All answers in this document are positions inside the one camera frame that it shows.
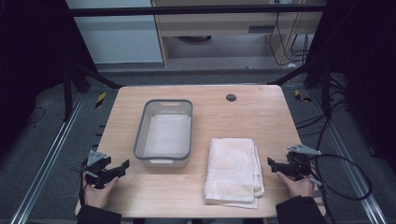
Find grey rimmed plastic basin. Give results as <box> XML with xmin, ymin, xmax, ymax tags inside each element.
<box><xmin>133</xmin><ymin>98</ymin><xmax>194</xmax><ymax>169</ymax></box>

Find wooden desk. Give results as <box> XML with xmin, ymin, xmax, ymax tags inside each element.
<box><xmin>75</xmin><ymin>84</ymin><xmax>327</xmax><ymax>219</ymax></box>

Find black hanging cables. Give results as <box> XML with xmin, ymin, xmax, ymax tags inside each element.
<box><xmin>268</xmin><ymin>0</ymin><xmax>310</xmax><ymax>67</ymax></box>

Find white towel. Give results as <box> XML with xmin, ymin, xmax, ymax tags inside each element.
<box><xmin>203</xmin><ymin>137</ymin><xmax>265</xmax><ymax>209</ymax></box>

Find black cables on floor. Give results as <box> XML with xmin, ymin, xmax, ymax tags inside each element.
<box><xmin>294</xmin><ymin>74</ymin><xmax>353</xmax><ymax>138</ymax></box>

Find person's left hand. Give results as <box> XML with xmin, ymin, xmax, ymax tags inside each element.
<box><xmin>82</xmin><ymin>173</ymin><xmax>120</xmax><ymax>210</ymax></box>

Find person's right hand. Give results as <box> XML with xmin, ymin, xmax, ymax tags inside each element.
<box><xmin>276</xmin><ymin>171</ymin><xmax>316</xmax><ymax>198</ymax></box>

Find yellow black striped tape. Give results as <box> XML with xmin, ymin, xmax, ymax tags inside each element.
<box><xmin>94</xmin><ymin>91</ymin><xmax>107</xmax><ymax>109</ymax></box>
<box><xmin>294</xmin><ymin>89</ymin><xmax>312</xmax><ymax>104</ymax></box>

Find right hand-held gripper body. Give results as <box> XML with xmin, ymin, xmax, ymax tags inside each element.
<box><xmin>285</xmin><ymin>144</ymin><xmax>322</xmax><ymax>181</ymax></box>

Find light wooden cabinet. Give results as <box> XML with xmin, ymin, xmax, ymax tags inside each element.
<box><xmin>150</xmin><ymin>0</ymin><xmax>327</xmax><ymax>67</ymax></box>

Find white cabinet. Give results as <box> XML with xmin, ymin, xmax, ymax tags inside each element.
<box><xmin>65</xmin><ymin>0</ymin><xmax>164</xmax><ymax>65</ymax></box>

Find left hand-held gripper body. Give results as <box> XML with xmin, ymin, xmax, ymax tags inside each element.
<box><xmin>81</xmin><ymin>150</ymin><xmax>120</xmax><ymax>189</ymax></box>

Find aluminium floor rail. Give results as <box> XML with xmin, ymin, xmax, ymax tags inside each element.
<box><xmin>311</xmin><ymin>91</ymin><xmax>389</xmax><ymax>224</ymax></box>
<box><xmin>10</xmin><ymin>92</ymin><xmax>86</xmax><ymax>224</ymax></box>

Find black metal frame bar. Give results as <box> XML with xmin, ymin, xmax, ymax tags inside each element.
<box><xmin>68</xmin><ymin>4</ymin><xmax>328</xmax><ymax>18</ymax></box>

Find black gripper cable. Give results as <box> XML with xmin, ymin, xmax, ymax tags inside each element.
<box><xmin>309</xmin><ymin>153</ymin><xmax>373</xmax><ymax>224</ymax></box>

